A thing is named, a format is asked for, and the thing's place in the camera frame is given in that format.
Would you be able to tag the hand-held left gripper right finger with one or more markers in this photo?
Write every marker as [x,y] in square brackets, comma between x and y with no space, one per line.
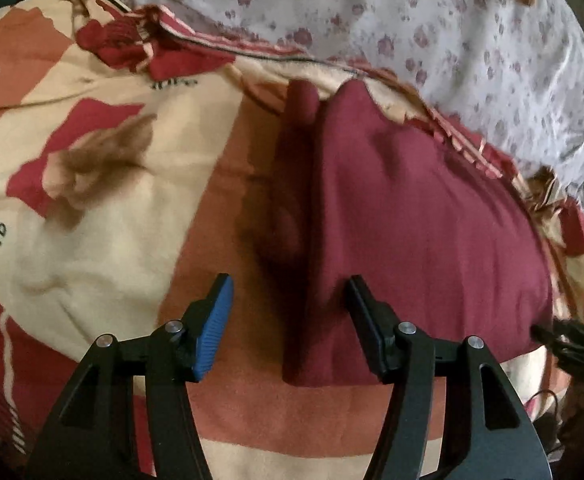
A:
[372,320]

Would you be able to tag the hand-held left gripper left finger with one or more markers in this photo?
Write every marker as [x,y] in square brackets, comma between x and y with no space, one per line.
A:
[215,325]

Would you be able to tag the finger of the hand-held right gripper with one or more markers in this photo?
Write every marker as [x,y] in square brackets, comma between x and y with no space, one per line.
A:
[567,337]

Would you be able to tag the maroon garment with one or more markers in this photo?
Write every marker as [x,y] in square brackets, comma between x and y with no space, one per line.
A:
[422,235]

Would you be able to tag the printed fleece blanket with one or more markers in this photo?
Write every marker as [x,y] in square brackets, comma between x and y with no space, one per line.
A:
[96,185]

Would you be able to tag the floral bed sheet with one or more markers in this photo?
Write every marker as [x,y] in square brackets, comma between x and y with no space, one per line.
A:
[422,10]

